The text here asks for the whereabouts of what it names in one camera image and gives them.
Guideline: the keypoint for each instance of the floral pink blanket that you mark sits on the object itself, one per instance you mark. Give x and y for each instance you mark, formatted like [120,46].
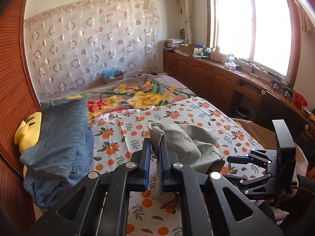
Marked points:
[133,93]

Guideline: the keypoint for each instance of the window with wooden frame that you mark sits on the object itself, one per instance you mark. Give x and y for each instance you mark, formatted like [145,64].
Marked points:
[263,32]

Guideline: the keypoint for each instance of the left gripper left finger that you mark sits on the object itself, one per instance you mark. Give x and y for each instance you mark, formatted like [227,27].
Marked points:
[98,204]

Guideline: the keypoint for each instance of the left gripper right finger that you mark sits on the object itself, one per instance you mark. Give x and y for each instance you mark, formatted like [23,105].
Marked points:
[210,204]

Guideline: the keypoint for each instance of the sheer circle pattern curtain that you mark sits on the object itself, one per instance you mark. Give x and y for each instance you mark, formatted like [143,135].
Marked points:
[68,47]

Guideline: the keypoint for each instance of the long wooden cabinet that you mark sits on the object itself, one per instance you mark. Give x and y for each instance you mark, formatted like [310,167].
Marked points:
[227,89]

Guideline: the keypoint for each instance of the cardboard box on cabinet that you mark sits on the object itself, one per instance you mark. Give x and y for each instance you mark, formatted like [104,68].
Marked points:
[190,49]

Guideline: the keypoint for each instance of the yellow plush toy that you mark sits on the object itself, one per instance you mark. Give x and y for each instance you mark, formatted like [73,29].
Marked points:
[28,133]

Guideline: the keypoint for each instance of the stack of blue jeans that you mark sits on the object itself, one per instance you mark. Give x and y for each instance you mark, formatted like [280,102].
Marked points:
[63,154]

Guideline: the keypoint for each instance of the stack of books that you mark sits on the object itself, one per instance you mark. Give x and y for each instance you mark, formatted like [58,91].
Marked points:
[171,45]

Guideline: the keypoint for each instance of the orange print bed sheet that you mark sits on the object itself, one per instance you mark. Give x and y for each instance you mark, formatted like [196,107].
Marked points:
[117,135]

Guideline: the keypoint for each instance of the white plastic jug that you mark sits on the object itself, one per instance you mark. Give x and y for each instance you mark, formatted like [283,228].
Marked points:
[216,54]

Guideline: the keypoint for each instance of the grey-green pants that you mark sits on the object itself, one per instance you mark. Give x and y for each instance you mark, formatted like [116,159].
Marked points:
[194,145]

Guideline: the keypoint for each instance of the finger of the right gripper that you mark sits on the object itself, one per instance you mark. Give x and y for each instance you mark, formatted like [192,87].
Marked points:
[241,180]
[243,159]

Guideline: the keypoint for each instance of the blue item on box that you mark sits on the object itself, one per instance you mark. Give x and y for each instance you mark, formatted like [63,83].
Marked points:
[110,76]

